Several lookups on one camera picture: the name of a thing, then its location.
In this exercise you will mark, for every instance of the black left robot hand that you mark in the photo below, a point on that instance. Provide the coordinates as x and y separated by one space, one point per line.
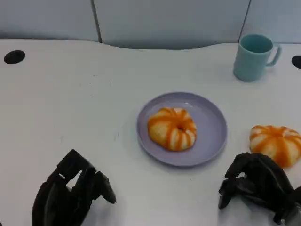
61 200

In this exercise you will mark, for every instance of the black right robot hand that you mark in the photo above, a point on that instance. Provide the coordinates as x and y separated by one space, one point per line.
263 179

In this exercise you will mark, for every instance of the orange and white bread roll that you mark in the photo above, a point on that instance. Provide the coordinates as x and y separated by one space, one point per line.
169 131
275 143

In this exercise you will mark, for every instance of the lilac plate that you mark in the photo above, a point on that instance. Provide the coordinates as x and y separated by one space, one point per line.
209 131

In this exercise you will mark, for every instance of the pale green mug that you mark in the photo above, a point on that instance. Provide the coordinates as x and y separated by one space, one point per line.
249 66

